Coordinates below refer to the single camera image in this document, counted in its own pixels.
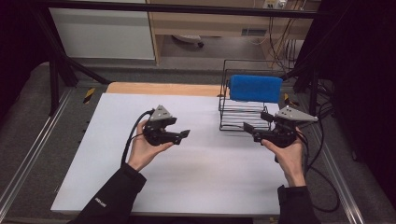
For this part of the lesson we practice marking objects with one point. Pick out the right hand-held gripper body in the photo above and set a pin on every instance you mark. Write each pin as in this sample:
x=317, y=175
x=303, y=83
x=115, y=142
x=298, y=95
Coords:
x=280, y=135

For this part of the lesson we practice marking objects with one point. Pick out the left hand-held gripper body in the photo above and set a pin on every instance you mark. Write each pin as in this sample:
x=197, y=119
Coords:
x=155, y=135

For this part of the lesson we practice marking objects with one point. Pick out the blue towel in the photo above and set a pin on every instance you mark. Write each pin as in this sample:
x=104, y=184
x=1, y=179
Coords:
x=255, y=88

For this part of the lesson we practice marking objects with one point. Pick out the person's left hand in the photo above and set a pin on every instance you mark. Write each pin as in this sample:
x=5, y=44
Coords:
x=143, y=152

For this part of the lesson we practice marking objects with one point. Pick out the person's right hand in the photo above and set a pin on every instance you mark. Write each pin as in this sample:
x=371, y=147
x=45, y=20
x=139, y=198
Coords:
x=291, y=161

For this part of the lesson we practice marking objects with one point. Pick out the yellow black tape strip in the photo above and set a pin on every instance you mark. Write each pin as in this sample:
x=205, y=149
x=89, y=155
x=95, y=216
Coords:
x=286, y=99
x=89, y=95

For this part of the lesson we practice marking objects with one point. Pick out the black metal stand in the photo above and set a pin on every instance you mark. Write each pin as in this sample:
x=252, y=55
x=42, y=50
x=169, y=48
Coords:
x=313, y=90
x=54, y=81

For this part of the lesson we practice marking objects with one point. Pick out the office chair base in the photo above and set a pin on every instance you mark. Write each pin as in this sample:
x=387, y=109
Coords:
x=188, y=39

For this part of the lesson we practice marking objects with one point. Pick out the black curtain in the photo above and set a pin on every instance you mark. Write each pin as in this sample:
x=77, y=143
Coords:
x=364, y=77
x=18, y=46

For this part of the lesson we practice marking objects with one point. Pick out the light wooden desk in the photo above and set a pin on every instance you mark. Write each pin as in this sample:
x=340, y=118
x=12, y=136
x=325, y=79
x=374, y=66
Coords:
x=224, y=23

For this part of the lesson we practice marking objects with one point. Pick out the white cabinet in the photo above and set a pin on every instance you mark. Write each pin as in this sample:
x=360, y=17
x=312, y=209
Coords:
x=102, y=34

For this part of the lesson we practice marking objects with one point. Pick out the black metal crossbar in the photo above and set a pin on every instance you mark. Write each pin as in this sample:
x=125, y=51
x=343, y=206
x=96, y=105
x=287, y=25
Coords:
x=186, y=8

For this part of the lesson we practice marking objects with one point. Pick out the white power strip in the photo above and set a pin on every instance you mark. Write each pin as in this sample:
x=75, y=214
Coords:
x=274, y=3

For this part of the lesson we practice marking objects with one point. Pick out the aluminium rail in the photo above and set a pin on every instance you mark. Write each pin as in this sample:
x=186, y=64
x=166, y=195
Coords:
x=34, y=146
x=339, y=177

